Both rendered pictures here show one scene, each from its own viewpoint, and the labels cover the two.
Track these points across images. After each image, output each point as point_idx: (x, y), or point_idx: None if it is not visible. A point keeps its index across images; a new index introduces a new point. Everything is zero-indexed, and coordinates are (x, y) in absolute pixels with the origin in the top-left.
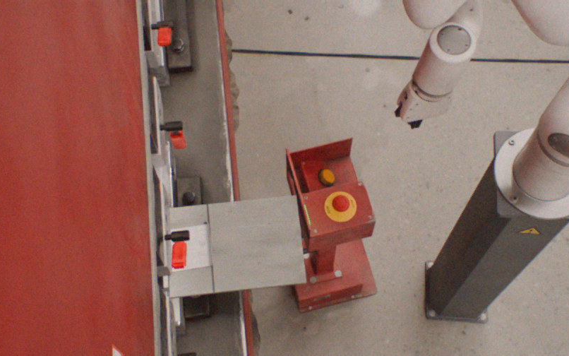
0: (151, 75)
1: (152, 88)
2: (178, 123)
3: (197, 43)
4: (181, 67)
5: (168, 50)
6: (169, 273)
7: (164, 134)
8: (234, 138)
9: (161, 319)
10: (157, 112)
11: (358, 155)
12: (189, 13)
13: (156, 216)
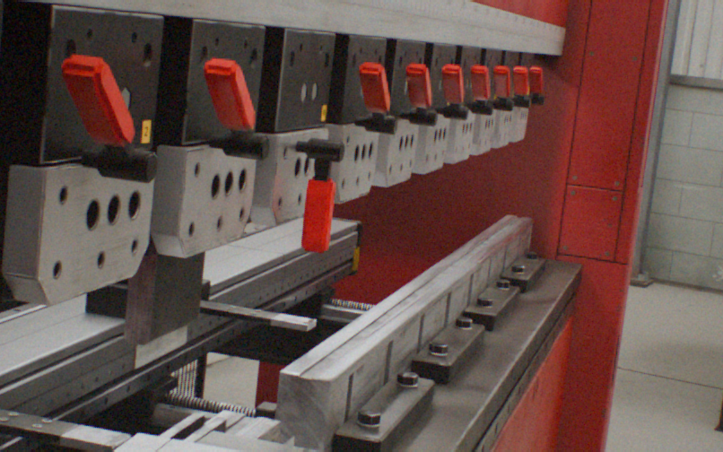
0: (325, 91)
1: (317, 99)
2: (336, 141)
3: (405, 451)
4: (360, 439)
5: (348, 422)
6: (179, 211)
7: (294, 211)
8: None
9: (129, 27)
10: (306, 132)
11: None
12: (410, 431)
13: (225, 32)
